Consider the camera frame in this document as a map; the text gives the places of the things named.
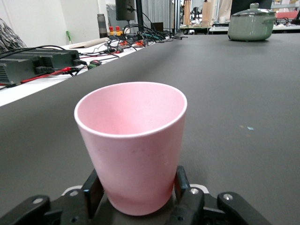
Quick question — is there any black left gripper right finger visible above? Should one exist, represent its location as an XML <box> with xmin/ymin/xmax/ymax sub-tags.
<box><xmin>168</xmin><ymin>165</ymin><xmax>272</xmax><ymax>225</ymax></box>

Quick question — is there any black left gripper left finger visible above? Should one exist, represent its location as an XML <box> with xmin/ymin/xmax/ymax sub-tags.
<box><xmin>0</xmin><ymin>168</ymin><xmax>107</xmax><ymax>225</ymax></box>

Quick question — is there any pink plastic cup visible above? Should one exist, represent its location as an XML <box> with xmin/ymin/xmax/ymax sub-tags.
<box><xmin>74</xmin><ymin>81</ymin><xmax>188</xmax><ymax>217</ymax></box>

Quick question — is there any black power supply box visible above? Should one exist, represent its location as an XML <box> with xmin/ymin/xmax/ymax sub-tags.
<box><xmin>0</xmin><ymin>48</ymin><xmax>82</xmax><ymax>86</ymax></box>

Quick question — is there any light wooden board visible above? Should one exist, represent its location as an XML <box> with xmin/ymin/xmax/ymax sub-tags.
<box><xmin>68</xmin><ymin>37</ymin><xmax>110</xmax><ymax>49</ymax></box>

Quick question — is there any black stand base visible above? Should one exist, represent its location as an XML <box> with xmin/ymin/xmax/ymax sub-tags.
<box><xmin>172</xmin><ymin>28</ymin><xmax>188</xmax><ymax>38</ymax></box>

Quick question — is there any black white patterned fabric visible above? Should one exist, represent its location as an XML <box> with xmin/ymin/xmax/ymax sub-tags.
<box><xmin>0</xmin><ymin>18</ymin><xmax>28</xmax><ymax>53</ymax></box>

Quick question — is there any dark grey cylinder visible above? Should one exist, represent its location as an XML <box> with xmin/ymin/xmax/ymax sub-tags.
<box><xmin>97</xmin><ymin>13</ymin><xmax>108</xmax><ymax>39</ymax></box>

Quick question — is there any dark brown box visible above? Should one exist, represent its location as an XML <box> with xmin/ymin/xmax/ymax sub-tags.
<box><xmin>150</xmin><ymin>22</ymin><xmax>164</xmax><ymax>32</ymax></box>

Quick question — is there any light wooden box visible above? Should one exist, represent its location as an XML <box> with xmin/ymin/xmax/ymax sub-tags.
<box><xmin>201</xmin><ymin>0</ymin><xmax>213</xmax><ymax>28</ymax></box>

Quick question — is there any black monitor pole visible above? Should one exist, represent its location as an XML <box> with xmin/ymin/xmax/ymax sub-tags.
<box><xmin>135</xmin><ymin>0</ymin><xmax>145</xmax><ymax>34</ymax></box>

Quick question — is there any grey ribbed panel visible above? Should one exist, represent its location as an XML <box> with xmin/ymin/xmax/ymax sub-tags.
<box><xmin>141</xmin><ymin>0</ymin><xmax>174</xmax><ymax>30</ymax></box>

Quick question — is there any black monitor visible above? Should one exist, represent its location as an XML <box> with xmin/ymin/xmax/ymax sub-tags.
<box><xmin>115</xmin><ymin>0</ymin><xmax>136</xmax><ymax>21</ymax></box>

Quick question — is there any glass pot lid metal knob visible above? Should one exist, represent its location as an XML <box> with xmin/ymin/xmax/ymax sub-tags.
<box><xmin>231</xmin><ymin>2</ymin><xmax>276</xmax><ymax>17</ymax></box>

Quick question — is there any red box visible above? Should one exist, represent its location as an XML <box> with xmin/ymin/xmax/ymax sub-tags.
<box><xmin>275</xmin><ymin>11</ymin><xmax>300</xmax><ymax>20</ymax></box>

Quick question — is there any red wire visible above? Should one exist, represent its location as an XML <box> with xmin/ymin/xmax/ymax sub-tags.
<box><xmin>20</xmin><ymin>67</ymin><xmax>79</xmax><ymax>84</ymax></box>

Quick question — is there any black cable tangle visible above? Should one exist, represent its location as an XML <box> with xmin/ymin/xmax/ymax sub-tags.
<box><xmin>102</xmin><ymin>22</ymin><xmax>188</xmax><ymax>55</ymax></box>

